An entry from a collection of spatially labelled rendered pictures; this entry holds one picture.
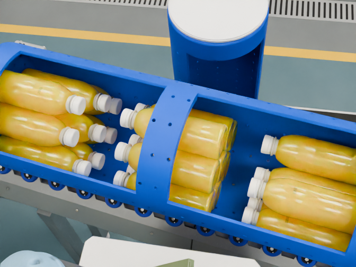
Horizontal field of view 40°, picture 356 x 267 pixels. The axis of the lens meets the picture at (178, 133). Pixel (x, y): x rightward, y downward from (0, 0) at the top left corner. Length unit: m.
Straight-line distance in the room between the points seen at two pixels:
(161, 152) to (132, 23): 1.98
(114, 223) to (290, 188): 0.48
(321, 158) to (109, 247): 0.44
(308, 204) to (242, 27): 0.58
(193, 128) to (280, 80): 1.64
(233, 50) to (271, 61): 1.30
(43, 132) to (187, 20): 0.52
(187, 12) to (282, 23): 1.49
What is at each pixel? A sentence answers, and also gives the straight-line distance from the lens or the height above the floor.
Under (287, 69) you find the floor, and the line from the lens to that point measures 2.61.
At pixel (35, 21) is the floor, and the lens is 3.02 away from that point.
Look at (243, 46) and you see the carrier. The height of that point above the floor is 1.00.
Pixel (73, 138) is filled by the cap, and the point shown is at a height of 1.12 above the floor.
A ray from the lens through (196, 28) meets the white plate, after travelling 1.34.
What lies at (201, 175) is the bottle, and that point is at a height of 1.15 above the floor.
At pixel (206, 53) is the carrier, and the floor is 0.99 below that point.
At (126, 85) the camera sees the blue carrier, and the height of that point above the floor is 1.08.
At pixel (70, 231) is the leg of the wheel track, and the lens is 1.76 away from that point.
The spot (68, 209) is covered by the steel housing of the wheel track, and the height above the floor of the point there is 0.87.
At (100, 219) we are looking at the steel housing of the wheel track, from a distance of 1.25.
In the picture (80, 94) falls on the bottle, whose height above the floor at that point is 1.14.
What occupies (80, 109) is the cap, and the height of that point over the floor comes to 1.16.
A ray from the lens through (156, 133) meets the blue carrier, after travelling 0.92.
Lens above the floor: 2.00
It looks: 58 degrees down
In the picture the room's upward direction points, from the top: 7 degrees counter-clockwise
